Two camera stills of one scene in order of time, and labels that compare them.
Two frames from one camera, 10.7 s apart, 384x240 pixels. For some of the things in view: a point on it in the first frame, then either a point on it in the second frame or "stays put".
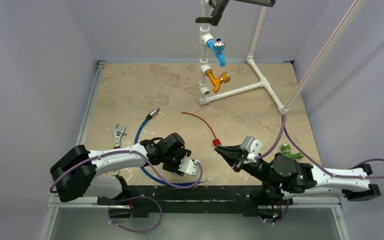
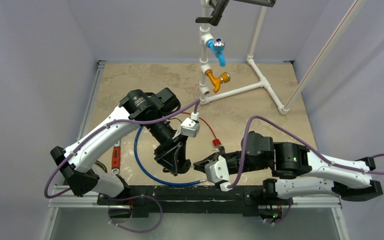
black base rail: (250, 200) stays put
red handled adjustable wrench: (117, 133) to (116, 159)
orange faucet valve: (216, 82) stays put
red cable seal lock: (216, 142) stays put
